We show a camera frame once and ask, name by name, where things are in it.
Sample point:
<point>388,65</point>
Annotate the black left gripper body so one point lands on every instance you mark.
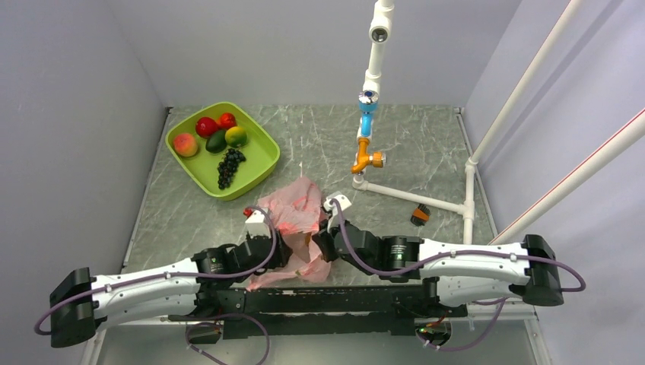
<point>279,259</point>

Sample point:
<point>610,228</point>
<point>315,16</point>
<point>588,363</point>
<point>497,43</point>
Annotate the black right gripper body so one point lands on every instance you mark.
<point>328,249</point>

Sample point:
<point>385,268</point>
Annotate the pink plastic bag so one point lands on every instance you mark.
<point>295,211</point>

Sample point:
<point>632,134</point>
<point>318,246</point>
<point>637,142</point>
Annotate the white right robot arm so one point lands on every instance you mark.
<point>457,274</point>

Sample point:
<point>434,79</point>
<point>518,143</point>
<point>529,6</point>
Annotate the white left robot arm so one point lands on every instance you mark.
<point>83,304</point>

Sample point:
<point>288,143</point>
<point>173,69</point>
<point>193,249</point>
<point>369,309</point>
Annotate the dark fake grape bunch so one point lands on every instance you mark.
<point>228,167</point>

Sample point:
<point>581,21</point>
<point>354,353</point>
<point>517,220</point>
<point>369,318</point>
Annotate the dark green fake avocado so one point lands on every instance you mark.
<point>216,143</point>

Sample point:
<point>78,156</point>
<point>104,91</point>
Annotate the fake peach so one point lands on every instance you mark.
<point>185,145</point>

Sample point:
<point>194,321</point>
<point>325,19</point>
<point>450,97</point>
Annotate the yellow green fake mango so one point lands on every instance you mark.
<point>236,137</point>

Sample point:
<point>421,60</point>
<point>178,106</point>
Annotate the red fake apple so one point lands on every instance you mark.
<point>206,127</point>

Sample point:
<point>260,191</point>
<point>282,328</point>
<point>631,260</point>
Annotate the red fake tomato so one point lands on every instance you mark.
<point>226,121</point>

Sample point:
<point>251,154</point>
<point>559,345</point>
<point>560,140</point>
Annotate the green plastic tray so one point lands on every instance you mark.
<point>262,153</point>

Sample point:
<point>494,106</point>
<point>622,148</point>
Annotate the blue and orange faucet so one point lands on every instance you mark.
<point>368,103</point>

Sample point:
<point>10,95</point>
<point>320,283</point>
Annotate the white diagonal pole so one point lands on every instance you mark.
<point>522,84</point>

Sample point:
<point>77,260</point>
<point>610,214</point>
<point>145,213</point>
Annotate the white pole with red stripe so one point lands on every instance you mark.
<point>619,142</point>

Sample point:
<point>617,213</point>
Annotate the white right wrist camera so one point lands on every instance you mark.
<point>335,205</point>

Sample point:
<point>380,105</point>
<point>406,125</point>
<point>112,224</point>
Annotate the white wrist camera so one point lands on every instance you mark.
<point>335,205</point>
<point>256,224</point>

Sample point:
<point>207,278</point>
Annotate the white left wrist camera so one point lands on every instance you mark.
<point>256,224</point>

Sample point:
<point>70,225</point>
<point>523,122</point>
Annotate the orange black hose connector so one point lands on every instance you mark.
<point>420,216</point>

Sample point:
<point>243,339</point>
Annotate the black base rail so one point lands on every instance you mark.
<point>393,309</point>

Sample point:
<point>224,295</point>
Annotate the white PVC pipe frame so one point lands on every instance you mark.
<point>379,33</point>

